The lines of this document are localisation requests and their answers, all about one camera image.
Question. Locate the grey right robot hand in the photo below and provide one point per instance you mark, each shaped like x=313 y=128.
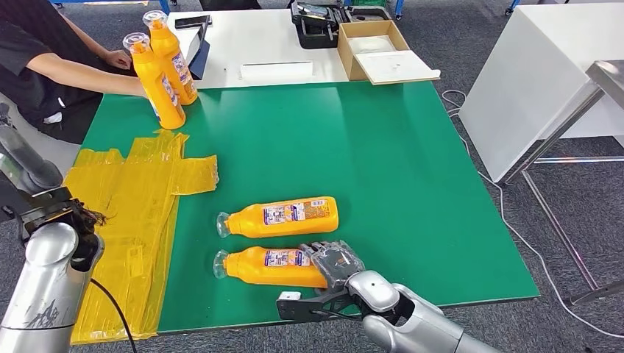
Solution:
x=339 y=263

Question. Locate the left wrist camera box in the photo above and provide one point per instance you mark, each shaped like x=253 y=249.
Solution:
x=14 y=202

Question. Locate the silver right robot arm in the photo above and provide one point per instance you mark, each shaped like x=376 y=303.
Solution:
x=419 y=326

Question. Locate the yellow plastic sheet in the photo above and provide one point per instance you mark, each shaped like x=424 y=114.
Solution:
x=141 y=219

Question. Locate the black phone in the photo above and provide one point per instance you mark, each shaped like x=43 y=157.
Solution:
x=191 y=22

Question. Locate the steel frame table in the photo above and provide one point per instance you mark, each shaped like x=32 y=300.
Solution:
x=604 y=78

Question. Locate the person's right hand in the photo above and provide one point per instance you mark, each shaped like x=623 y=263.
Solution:
x=138 y=90

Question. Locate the flat white box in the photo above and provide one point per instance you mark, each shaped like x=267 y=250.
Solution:
x=275 y=72

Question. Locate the black tool case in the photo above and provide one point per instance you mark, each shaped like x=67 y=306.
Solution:
x=314 y=29

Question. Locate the person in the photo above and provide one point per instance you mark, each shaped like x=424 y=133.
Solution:
x=29 y=29

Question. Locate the green table mat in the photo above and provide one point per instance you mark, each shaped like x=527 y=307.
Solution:
x=341 y=146

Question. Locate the person's left hand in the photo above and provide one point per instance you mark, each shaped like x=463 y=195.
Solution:
x=117 y=59

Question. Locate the white cabinet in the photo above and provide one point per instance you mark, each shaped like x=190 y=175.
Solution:
x=526 y=87

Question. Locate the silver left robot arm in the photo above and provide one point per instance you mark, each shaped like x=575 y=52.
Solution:
x=49 y=292

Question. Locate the person's left forearm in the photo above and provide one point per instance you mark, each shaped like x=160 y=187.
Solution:
x=85 y=36

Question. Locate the white desk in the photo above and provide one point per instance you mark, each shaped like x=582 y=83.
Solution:
x=263 y=41

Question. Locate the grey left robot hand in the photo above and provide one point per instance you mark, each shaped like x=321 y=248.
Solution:
x=29 y=161

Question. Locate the green crate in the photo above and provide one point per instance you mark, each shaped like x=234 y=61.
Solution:
x=370 y=3

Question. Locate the blue leg with caster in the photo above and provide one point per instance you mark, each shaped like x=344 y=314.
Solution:
x=513 y=7

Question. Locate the orange detergent bottle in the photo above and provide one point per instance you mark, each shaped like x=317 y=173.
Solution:
x=263 y=274
x=168 y=48
x=156 y=92
x=253 y=225

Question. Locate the white box lid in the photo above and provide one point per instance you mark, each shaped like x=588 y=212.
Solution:
x=396 y=67

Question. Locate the blue metal frame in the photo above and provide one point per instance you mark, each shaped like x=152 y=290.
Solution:
x=163 y=4

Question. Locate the person's right forearm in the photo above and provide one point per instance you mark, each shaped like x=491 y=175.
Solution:
x=83 y=75

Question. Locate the grey steel bench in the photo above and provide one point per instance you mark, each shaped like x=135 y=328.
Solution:
x=53 y=148

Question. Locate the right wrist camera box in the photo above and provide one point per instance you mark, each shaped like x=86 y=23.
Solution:
x=302 y=309

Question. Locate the white foam insert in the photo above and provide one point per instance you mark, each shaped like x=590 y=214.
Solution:
x=371 y=45

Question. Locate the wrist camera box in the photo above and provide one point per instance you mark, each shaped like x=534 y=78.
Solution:
x=302 y=309
x=14 y=202

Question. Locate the tablet in dark case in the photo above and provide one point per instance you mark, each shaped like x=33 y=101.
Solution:
x=201 y=56

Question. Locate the cardboard box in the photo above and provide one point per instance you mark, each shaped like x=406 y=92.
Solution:
x=346 y=58

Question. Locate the black chair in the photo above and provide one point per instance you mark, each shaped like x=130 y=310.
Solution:
x=229 y=5

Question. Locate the blue metal leg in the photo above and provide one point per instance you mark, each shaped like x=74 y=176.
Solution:
x=400 y=10

